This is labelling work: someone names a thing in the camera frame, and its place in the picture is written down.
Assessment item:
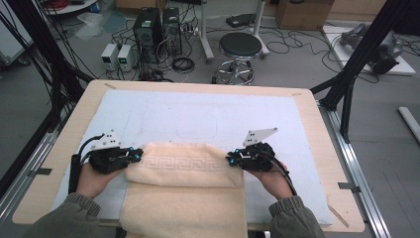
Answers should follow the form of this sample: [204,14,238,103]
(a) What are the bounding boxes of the hand-held gripper cable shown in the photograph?
[263,151,299,197]
[67,133,107,195]

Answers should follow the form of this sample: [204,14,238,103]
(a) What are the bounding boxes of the cream towel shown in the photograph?
[119,142,249,238]

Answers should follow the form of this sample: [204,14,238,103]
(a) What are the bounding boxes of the white board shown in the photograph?
[321,24,417,77]

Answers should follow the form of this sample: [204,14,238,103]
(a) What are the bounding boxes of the coil of black cable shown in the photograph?
[170,57,196,74]

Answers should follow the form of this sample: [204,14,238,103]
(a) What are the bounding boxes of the thin wooden strip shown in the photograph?
[326,203,350,229]

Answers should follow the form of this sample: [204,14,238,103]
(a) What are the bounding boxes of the clear plastic sheet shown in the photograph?
[73,12,107,41]

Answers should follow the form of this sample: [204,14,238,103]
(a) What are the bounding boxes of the aluminium rail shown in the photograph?
[318,100,392,238]
[0,131,61,226]

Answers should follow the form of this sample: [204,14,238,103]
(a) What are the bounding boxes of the right hand-held gripper cable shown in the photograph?
[263,151,299,197]

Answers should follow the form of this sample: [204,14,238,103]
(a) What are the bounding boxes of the cardboard box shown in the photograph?
[275,0,335,32]

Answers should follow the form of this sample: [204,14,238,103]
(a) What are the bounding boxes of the slim black computer tower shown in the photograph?
[161,7,183,56]

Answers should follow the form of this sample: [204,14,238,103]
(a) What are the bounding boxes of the black round stool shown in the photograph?
[211,32,263,86]

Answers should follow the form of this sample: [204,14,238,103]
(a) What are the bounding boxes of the round white table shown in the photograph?
[41,0,100,16]

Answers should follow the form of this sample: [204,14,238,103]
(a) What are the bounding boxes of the white metal stand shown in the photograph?
[197,0,271,64]

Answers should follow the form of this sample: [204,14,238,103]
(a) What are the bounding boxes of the person's left hand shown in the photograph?
[75,162,129,199]

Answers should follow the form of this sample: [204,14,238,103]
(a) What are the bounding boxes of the person's right hand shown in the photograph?
[246,160,295,201]

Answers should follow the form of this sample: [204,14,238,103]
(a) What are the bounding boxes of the large black computer tower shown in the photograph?
[133,7,164,64]

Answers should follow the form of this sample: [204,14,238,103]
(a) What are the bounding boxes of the white foam mat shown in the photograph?
[48,88,334,226]

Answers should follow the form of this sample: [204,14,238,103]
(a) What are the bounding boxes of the black metal frame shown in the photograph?
[310,0,414,144]

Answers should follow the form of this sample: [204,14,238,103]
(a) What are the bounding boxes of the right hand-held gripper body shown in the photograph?
[242,127,279,174]

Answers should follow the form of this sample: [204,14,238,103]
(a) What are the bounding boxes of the white tube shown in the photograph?
[397,106,420,145]

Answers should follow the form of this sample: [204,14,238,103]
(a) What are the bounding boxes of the white power supply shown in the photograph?
[100,43,119,71]
[117,44,135,72]

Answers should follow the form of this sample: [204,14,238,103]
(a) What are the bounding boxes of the black frame with cables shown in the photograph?
[0,0,95,133]

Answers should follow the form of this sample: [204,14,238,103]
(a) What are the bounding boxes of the flat black device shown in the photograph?
[225,13,258,29]

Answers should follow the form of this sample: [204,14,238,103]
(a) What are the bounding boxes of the black floor cable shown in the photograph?
[263,28,345,74]

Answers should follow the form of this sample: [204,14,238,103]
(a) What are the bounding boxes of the left hand-held gripper cable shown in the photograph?
[67,133,107,195]

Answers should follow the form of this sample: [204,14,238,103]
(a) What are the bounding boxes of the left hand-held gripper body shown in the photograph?
[88,129,134,176]

